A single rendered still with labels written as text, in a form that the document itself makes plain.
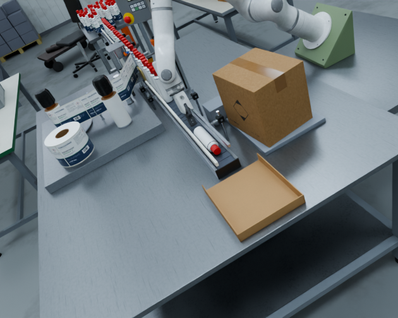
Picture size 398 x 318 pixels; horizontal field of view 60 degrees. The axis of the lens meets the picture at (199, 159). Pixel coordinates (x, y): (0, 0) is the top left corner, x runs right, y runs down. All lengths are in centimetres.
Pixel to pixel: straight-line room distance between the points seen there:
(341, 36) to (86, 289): 159
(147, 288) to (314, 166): 73
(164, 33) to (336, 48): 87
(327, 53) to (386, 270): 113
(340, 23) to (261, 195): 101
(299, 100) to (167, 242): 76
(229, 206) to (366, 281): 96
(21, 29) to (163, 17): 840
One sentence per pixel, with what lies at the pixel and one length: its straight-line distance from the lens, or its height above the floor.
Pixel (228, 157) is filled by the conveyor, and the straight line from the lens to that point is 141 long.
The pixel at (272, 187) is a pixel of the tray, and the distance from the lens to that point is 130.
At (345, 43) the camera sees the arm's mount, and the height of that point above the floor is 90.
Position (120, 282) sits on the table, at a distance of 129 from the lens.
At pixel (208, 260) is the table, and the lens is 118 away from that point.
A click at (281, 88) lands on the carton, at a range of 137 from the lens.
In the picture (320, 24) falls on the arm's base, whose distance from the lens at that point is 197.
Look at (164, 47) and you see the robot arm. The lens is 150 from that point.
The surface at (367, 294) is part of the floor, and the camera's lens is 198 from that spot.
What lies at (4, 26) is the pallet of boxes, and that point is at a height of 68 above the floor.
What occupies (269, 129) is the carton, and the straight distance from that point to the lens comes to 140.
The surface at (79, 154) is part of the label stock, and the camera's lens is 186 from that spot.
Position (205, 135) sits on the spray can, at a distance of 149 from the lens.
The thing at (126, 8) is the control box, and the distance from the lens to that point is 201.
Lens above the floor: 176
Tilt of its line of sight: 37 degrees down
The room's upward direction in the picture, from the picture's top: 25 degrees counter-clockwise
